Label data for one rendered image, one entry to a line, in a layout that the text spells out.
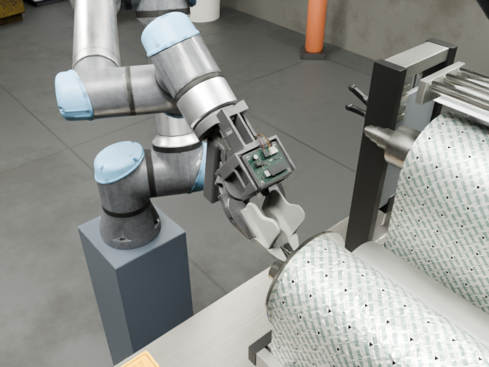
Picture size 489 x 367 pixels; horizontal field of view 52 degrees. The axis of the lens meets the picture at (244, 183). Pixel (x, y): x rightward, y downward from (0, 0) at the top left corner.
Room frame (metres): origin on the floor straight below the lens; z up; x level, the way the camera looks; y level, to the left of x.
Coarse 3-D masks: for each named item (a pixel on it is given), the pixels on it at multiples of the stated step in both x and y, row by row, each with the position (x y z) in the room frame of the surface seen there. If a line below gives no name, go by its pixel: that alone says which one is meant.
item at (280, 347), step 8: (272, 328) 0.42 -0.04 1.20; (272, 336) 0.42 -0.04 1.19; (280, 336) 0.41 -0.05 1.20; (272, 344) 0.42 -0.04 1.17; (280, 344) 0.41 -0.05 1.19; (288, 344) 0.40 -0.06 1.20; (272, 352) 0.42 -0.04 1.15; (280, 352) 0.41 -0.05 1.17; (288, 352) 0.40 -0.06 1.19; (296, 352) 0.39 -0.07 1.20; (280, 360) 0.41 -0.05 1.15; (288, 360) 0.39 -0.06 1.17; (296, 360) 0.38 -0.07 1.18; (304, 360) 0.37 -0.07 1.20
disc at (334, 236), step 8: (320, 232) 0.48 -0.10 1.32; (328, 232) 0.48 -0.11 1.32; (336, 232) 0.50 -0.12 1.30; (312, 240) 0.46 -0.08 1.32; (320, 240) 0.47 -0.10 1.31; (336, 240) 0.49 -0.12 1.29; (296, 248) 0.45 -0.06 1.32; (304, 248) 0.45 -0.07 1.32; (296, 256) 0.44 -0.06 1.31; (288, 264) 0.43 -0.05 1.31; (280, 272) 0.43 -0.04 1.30; (280, 280) 0.43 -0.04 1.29; (272, 288) 0.42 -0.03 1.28; (272, 296) 0.42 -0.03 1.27; (272, 304) 0.42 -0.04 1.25; (272, 312) 0.42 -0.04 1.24; (272, 320) 0.42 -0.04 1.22
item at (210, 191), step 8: (208, 144) 0.58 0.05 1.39; (216, 144) 0.57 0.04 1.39; (208, 152) 0.58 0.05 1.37; (216, 152) 0.57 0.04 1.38; (208, 160) 0.58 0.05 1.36; (216, 160) 0.57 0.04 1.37; (208, 168) 0.58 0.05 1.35; (216, 168) 0.57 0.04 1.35; (208, 176) 0.58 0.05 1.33; (208, 184) 0.59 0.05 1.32; (208, 192) 0.59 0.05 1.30; (216, 192) 0.58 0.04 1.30; (208, 200) 0.59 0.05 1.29; (216, 200) 0.59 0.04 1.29
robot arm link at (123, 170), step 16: (112, 144) 1.00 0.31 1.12; (128, 144) 1.00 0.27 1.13; (96, 160) 0.95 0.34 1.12; (112, 160) 0.94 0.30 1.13; (128, 160) 0.93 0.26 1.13; (144, 160) 0.95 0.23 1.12; (96, 176) 0.93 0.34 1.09; (112, 176) 0.90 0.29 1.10; (128, 176) 0.91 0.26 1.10; (144, 176) 0.92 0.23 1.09; (112, 192) 0.90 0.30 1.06; (128, 192) 0.91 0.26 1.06; (144, 192) 0.92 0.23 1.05; (112, 208) 0.91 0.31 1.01; (128, 208) 0.91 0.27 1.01
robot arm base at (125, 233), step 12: (108, 216) 0.91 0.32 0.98; (120, 216) 0.90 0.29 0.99; (132, 216) 0.91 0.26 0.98; (144, 216) 0.93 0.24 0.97; (156, 216) 0.97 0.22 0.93; (108, 228) 0.91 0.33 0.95; (120, 228) 0.90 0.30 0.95; (132, 228) 0.90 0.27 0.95; (144, 228) 0.91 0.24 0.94; (156, 228) 0.94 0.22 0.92; (108, 240) 0.90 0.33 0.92; (120, 240) 0.89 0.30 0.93; (132, 240) 0.89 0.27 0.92; (144, 240) 0.90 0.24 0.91
